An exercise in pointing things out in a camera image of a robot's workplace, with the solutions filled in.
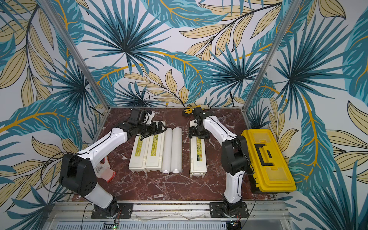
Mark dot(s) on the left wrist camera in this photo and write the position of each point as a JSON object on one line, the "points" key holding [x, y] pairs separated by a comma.
{"points": [[140, 117]]}

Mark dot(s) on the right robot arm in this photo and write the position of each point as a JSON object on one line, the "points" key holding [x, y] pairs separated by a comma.
{"points": [[234, 155]]}

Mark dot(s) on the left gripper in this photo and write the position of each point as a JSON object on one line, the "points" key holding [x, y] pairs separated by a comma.
{"points": [[155, 131]]}

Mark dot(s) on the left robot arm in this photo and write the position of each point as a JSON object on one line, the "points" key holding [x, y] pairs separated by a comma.
{"points": [[77, 172]]}

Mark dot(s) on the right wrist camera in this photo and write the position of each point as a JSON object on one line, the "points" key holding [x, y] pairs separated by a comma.
{"points": [[199, 115]]}

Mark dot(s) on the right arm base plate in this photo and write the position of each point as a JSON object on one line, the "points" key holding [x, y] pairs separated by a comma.
{"points": [[227, 210]]}

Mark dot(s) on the yellow black toolbox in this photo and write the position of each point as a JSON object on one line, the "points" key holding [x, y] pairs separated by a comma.
{"points": [[269, 172]]}

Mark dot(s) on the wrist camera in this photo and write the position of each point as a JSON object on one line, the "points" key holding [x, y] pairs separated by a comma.
{"points": [[140, 117], [199, 115]]}

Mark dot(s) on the middle plastic wrap roll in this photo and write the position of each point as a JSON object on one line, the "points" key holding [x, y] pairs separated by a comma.
{"points": [[176, 159]]}

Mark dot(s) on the aluminium front rail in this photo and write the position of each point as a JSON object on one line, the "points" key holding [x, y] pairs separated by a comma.
{"points": [[176, 210]]}

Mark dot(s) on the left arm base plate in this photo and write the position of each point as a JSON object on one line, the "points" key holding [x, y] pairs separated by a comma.
{"points": [[114, 211]]}

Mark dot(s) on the left plastic wrap roll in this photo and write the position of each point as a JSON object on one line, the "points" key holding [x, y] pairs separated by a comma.
{"points": [[167, 151]]}

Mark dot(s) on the white wrap dispenser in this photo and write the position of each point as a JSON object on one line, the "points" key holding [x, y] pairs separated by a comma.
{"points": [[139, 155], [198, 164], [154, 157]]}

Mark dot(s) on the yellow black work glove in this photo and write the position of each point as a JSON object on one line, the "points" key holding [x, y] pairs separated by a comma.
{"points": [[191, 109]]}

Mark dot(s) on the plastic wrap roll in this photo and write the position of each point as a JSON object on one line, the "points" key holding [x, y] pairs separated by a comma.
{"points": [[176, 159], [167, 151]]}

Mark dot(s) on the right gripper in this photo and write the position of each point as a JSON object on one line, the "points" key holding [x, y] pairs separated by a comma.
{"points": [[198, 132]]}

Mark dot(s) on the red white work glove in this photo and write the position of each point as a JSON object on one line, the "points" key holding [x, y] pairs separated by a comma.
{"points": [[103, 170]]}

